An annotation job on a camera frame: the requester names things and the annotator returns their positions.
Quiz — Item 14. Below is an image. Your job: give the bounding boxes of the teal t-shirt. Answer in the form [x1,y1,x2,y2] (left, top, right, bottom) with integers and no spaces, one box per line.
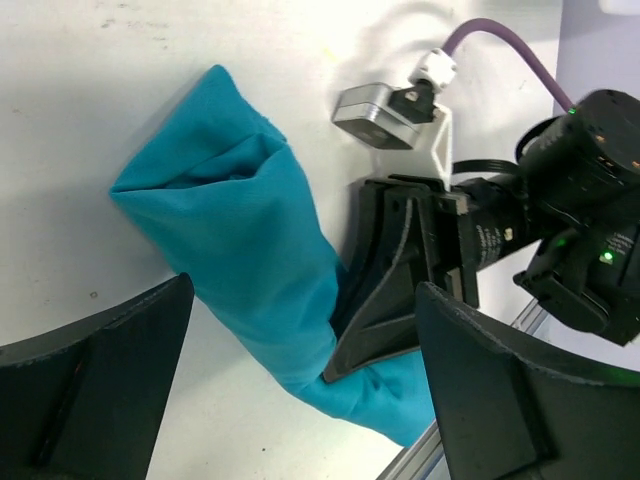
[110,65,435,447]

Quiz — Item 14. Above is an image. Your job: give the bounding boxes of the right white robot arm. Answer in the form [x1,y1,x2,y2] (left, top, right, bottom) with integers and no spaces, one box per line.
[322,90,639,383]

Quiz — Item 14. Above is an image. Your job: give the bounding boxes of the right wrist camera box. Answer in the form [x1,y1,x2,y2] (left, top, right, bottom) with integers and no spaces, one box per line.
[331,47,459,179]

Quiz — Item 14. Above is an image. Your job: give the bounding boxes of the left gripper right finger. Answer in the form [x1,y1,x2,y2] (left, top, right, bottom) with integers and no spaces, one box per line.
[415,283,639,479]

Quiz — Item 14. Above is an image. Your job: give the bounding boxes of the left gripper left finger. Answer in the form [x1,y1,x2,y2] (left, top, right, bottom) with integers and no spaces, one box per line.
[1,274,194,479]

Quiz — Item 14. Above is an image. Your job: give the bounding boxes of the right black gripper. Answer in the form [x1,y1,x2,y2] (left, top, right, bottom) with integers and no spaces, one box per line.
[322,175,530,383]

